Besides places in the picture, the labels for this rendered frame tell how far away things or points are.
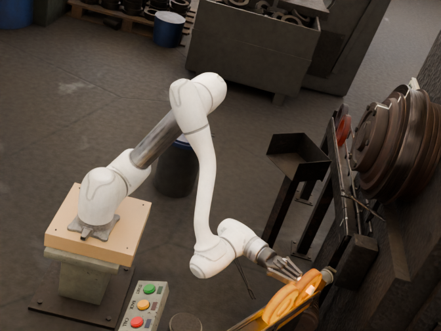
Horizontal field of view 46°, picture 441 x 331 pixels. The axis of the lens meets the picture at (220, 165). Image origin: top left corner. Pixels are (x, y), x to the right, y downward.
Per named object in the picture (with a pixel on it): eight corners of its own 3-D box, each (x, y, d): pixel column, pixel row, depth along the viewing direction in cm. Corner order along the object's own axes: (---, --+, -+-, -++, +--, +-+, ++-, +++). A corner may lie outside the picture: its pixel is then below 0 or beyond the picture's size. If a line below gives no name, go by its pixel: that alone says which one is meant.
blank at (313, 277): (328, 268, 190) (321, 262, 192) (305, 283, 178) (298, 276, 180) (311, 298, 197) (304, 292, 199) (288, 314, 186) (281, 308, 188)
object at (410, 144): (370, 163, 239) (416, 70, 213) (380, 228, 200) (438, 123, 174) (356, 159, 239) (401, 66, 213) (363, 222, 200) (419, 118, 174)
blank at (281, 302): (305, 283, 179) (298, 276, 180) (279, 299, 167) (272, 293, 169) (288, 314, 186) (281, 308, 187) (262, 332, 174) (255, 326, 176)
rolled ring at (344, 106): (344, 109, 310) (350, 111, 310) (342, 98, 326) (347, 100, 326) (333, 136, 318) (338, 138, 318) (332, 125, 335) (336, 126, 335)
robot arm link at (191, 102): (204, 129, 184) (219, 115, 195) (184, 81, 178) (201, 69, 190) (174, 136, 190) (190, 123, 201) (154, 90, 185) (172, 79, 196)
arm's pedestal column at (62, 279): (27, 309, 236) (30, 261, 219) (59, 249, 269) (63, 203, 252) (114, 330, 238) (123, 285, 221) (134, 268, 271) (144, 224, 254)
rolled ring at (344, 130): (347, 121, 293) (352, 123, 293) (344, 109, 310) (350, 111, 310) (335, 149, 302) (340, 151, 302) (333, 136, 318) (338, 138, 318)
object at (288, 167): (266, 229, 322) (304, 132, 282) (287, 260, 304) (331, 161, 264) (237, 234, 312) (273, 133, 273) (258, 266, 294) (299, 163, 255)
